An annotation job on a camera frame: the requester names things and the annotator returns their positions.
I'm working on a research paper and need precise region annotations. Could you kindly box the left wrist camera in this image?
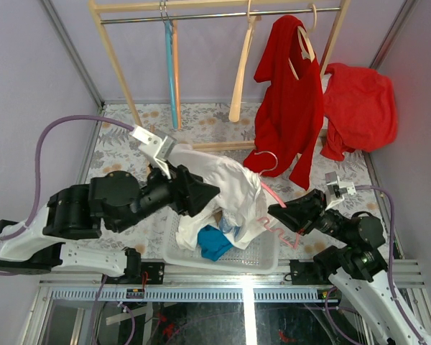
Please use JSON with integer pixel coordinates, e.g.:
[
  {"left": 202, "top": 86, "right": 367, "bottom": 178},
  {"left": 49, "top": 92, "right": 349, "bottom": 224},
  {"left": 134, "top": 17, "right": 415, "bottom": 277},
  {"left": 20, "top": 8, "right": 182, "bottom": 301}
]
[{"left": 130, "top": 125, "right": 177, "bottom": 180}]

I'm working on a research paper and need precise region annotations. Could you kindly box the aluminium rail with cable duct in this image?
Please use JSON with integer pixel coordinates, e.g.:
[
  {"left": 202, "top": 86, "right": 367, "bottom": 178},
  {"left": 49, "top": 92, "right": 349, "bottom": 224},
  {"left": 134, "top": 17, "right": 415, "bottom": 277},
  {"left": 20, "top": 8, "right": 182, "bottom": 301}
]
[{"left": 42, "top": 258, "right": 428, "bottom": 303}]

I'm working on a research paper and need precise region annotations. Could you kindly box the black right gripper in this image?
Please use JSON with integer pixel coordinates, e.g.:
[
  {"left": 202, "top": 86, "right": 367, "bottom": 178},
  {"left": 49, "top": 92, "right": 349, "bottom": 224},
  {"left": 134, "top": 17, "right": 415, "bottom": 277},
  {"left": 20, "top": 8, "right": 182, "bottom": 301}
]
[{"left": 267, "top": 187, "right": 353, "bottom": 244}]

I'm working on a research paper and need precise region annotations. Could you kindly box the pink wavy hanger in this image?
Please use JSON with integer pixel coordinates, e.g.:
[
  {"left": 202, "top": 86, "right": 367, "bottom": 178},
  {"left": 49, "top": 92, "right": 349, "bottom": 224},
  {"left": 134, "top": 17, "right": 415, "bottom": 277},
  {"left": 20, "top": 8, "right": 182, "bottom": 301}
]
[{"left": 254, "top": 151, "right": 300, "bottom": 250}]

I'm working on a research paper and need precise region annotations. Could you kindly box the blue hanger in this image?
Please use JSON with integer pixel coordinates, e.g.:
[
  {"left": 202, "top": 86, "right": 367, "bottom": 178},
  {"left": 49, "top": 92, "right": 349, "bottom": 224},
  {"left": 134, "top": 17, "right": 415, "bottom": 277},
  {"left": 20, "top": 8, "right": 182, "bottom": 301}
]
[{"left": 159, "top": 1, "right": 179, "bottom": 129}]

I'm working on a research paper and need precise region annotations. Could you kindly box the beige wooden hanger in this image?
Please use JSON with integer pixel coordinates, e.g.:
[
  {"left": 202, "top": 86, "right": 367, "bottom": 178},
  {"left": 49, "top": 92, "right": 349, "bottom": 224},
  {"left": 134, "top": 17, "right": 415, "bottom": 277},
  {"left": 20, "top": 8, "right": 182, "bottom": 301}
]
[{"left": 228, "top": 0, "right": 257, "bottom": 123}]

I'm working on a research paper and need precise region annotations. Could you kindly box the white plastic laundry basket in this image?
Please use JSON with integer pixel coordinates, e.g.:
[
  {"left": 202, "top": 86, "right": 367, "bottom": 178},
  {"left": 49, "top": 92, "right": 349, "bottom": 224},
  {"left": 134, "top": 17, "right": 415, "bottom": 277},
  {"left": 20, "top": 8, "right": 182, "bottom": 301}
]
[{"left": 162, "top": 210, "right": 279, "bottom": 274}]

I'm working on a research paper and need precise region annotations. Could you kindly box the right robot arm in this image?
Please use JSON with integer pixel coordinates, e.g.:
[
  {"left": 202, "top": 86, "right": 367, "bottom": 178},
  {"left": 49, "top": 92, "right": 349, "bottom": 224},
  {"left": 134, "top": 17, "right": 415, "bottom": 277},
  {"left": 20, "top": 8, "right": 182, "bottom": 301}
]
[{"left": 268, "top": 189, "right": 431, "bottom": 344}]

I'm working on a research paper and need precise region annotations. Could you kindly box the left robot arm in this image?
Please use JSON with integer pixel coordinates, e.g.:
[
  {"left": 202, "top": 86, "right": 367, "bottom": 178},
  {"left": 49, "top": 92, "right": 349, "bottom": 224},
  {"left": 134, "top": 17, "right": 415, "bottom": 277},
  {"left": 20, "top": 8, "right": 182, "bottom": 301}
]
[{"left": 0, "top": 165, "right": 221, "bottom": 284}]

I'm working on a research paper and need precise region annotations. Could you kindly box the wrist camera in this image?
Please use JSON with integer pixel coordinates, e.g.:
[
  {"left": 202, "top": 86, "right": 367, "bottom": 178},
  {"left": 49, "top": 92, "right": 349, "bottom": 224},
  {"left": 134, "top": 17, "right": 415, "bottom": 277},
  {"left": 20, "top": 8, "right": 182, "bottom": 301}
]
[
  {"left": 130, "top": 125, "right": 177, "bottom": 180},
  {"left": 325, "top": 172, "right": 356, "bottom": 210}
]

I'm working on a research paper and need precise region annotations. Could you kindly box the red cloth pile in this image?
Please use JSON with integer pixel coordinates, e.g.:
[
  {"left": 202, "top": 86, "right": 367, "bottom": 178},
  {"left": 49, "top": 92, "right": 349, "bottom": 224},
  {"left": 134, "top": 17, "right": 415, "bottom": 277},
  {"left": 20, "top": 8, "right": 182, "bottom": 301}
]
[{"left": 321, "top": 63, "right": 399, "bottom": 161}]

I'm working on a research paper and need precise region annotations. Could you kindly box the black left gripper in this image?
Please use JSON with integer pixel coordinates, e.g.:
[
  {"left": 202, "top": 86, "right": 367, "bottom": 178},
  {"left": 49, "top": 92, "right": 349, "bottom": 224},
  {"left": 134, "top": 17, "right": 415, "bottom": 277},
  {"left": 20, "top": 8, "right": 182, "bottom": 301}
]
[{"left": 114, "top": 155, "right": 221, "bottom": 233}]

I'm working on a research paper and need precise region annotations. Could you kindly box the cream hanger under red shirt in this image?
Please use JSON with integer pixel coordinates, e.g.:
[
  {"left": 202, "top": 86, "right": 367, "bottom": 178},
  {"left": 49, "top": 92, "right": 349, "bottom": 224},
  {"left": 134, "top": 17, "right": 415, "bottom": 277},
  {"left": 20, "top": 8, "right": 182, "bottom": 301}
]
[{"left": 297, "top": 3, "right": 318, "bottom": 63}]

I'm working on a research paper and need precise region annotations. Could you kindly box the white t shirt blue print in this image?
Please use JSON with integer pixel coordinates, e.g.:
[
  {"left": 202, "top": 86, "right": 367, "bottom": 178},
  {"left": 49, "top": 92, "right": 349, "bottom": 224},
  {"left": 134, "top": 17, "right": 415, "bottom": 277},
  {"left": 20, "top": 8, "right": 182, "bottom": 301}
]
[{"left": 168, "top": 144, "right": 276, "bottom": 251}]

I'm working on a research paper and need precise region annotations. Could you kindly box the red t shirt on hanger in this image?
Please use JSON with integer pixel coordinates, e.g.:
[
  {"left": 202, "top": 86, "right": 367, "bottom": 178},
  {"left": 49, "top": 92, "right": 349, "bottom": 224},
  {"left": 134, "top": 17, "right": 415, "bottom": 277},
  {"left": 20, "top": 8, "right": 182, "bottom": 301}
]
[{"left": 244, "top": 15, "right": 324, "bottom": 190}]

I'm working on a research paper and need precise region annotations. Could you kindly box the orange hanger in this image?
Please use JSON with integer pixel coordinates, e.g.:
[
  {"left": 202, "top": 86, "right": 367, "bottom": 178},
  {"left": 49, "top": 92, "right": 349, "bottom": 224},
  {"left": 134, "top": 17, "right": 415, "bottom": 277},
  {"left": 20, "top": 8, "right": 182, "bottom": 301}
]
[{"left": 172, "top": 20, "right": 182, "bottom": 129}]

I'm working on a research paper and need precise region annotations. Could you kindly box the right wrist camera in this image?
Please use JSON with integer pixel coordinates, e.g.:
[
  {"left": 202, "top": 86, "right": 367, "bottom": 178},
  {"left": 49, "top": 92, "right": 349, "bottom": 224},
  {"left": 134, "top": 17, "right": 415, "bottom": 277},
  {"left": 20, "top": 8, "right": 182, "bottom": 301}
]
[{"left": 325, "top": 172, "right": 356, "bottom": 210}]

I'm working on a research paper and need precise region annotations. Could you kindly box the wooden clothes rack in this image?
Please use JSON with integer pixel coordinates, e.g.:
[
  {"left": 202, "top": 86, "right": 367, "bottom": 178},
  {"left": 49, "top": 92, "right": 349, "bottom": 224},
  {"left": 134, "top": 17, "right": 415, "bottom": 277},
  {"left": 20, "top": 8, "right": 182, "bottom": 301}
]
[{"left": 88, "top": 0, "right": 351, "bottom": 155}]

